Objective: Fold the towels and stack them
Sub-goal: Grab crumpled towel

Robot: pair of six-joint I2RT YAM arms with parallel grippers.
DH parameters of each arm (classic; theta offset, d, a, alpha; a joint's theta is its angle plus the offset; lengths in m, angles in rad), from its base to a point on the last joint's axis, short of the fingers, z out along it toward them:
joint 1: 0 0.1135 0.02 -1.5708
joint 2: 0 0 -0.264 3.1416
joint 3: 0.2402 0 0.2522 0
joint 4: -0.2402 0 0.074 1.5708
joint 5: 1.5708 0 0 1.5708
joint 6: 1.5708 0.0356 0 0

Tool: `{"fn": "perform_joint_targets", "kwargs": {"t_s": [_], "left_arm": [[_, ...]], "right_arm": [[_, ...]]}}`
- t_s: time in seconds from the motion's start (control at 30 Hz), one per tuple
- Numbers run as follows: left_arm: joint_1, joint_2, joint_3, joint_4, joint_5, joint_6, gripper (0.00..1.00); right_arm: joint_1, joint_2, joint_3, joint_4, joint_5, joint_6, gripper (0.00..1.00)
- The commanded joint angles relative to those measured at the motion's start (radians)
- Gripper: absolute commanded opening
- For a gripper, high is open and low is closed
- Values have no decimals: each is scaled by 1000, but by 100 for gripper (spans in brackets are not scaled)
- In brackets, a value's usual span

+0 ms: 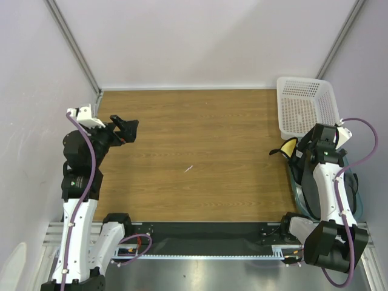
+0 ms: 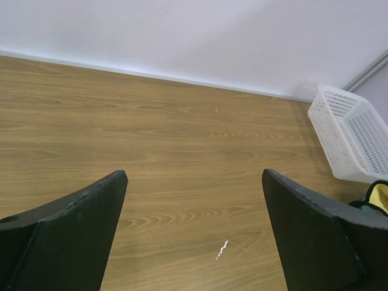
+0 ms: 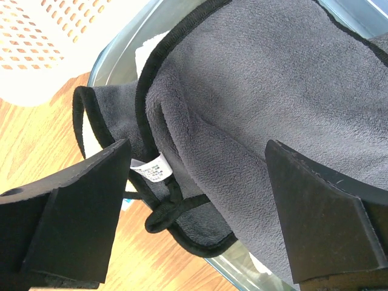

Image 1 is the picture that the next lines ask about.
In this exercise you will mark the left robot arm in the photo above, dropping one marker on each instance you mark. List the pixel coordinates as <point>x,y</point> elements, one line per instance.
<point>82,265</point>

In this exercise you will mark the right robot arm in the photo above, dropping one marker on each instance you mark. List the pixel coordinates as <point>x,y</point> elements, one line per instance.
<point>329,232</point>

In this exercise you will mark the clear teal plastic bin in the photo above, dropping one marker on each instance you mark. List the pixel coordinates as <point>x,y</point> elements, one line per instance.
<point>332,194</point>

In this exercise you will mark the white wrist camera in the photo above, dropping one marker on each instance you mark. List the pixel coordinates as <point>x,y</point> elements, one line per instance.
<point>344,135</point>
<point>85,115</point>

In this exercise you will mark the dark grey towel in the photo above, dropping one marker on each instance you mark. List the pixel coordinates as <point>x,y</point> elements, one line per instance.
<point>306,190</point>

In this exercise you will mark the left aluminium corner post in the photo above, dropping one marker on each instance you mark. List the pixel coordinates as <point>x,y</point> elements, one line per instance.
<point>67,34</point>

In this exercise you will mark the white perforated plastic basket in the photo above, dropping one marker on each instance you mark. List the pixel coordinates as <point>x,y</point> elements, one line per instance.
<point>303,102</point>

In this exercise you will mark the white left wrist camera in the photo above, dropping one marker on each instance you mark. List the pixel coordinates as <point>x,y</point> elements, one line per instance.
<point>85,115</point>

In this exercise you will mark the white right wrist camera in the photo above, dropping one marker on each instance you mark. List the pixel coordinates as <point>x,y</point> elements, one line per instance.
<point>344,135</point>

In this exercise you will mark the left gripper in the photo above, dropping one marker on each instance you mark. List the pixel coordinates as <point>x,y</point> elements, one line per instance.
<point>128,130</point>

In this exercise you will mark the grey slotted cable duct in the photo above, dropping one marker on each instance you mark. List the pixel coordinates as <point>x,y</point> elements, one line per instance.
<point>277,252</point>

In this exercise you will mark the aluminium corner post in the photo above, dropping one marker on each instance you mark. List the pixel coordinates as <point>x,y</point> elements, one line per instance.
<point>351,18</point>
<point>67,34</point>

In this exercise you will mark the aluminium frame rail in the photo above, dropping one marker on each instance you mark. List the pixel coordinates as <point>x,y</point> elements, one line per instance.
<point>266,232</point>

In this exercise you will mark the right aluminium corner post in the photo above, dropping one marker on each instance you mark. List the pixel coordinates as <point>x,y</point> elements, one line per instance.
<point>351,18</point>

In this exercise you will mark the yellow towel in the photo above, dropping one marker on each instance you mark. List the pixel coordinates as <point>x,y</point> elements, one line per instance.
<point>288,147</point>

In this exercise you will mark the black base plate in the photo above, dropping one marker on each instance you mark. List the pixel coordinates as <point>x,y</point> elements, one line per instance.
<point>208,244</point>

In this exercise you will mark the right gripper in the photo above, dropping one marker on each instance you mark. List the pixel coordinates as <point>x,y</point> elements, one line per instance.
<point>303,148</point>

